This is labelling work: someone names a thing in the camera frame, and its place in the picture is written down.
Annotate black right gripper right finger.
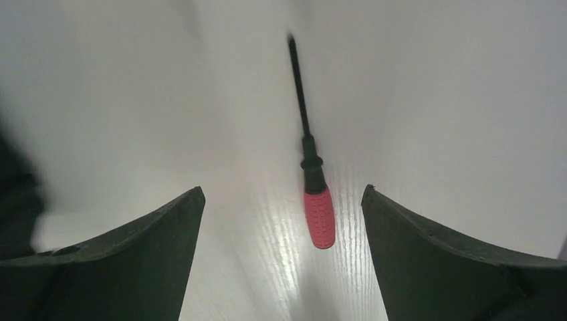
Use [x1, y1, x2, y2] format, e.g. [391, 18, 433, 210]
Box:
[361, 185, 566, 320]

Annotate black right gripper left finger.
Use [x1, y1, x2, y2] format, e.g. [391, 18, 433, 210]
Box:
[1, 187, 205, 320]

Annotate red handled screwdriver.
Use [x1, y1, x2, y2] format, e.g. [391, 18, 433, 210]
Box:
[287, 33, 336, 249]

